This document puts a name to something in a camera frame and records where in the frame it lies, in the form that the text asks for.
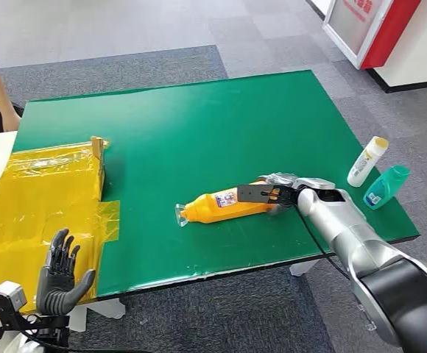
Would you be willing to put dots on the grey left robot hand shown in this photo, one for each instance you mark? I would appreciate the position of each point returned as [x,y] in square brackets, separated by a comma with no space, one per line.
[57,292]

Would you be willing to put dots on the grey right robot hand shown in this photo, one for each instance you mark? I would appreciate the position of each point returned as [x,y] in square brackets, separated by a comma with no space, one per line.
[281,178]

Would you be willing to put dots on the orange bottle with clear cap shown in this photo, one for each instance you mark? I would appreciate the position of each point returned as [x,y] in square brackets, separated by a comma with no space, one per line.
[213,207]

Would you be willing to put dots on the person's forearm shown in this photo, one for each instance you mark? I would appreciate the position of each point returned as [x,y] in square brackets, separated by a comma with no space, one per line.
[2,100]

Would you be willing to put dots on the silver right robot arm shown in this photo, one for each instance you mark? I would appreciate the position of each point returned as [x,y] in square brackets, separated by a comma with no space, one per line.
[350,229]

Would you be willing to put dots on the white bottle with yellow cap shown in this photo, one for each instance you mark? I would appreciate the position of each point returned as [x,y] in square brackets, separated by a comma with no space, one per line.
[364,163]

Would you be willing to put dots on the teal transparent bottle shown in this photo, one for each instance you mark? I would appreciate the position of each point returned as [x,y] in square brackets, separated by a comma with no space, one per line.
[384,187]

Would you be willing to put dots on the white table leg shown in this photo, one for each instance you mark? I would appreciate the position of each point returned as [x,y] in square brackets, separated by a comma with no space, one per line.
[304,267]
[103,309]

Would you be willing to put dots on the yellow tape-wrapped cardboard box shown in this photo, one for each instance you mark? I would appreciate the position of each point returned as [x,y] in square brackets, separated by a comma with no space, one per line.
[32,209]

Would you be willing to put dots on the green table mat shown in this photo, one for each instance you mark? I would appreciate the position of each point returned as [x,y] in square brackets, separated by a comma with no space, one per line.
[206,146]

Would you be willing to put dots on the red and white sign panel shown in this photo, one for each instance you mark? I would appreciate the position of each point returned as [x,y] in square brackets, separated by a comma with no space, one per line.
[353,24]

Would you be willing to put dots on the white cabinet with black base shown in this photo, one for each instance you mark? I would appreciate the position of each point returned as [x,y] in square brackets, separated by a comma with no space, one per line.
[415,53]

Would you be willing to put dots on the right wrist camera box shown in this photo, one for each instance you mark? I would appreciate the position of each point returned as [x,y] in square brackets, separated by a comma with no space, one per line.
[255,193]

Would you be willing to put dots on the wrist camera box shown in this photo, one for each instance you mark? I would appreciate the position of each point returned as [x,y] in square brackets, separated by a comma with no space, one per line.
[9,294]
[255,193]

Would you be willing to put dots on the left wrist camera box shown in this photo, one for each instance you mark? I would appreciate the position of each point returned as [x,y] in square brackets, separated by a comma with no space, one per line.
[9,294]

